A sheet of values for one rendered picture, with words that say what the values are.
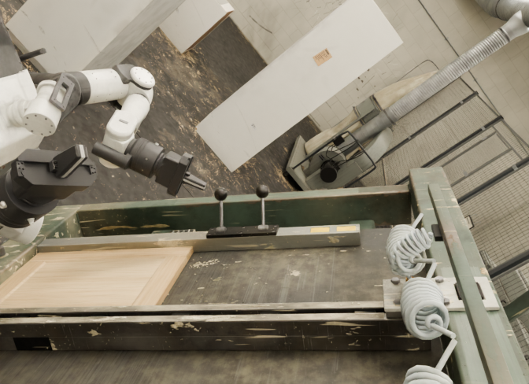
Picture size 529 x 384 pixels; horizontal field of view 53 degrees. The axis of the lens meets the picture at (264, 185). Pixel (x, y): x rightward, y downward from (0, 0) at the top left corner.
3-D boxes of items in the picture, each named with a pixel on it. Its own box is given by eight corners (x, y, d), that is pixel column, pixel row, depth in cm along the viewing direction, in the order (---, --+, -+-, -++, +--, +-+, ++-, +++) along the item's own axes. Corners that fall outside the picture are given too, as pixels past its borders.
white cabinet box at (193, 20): (161, 11, 648) (203, -30, 622) (192, 49, 659) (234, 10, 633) (148, 13, 606) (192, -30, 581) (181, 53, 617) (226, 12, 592)
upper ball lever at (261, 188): (258, 233, 147) (257, 186, 149) (271, 233, 146) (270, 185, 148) (255, 232, 143) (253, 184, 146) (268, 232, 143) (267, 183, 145)
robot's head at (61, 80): (21, 110, 110) (46, 94, 107) (33, 83, 116) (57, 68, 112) (46, 128, 114) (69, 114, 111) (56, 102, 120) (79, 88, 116)
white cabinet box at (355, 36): (209, 113, 579) (363, -14, 506) (242, 153, 590) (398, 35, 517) (194, 128, 523) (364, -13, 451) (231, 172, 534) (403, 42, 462)
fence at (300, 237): (49, 250, 163) (46, 238, 162) (360, 237, 144) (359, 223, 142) (40, 258, 159) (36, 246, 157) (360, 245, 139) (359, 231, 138)
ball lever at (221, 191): (216, 235, 150) (216, 189, 152) (230, 234, 149) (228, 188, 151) (212, 234, 146) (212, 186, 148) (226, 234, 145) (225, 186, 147)
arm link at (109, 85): (117, 85, 165) (59, 92, 147) (138, 56, 158) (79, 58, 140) (139, 113, 164) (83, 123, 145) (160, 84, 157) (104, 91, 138)
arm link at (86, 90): (62, 103, 147) (20, 108, 136) (59, 70, 145) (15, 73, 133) (92, 105, 142) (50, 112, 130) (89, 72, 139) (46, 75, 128)
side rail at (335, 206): (91, 232, 188) (83, 204, 184) (410, 216, 166) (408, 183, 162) (83, 239, 183) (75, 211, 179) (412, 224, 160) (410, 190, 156)
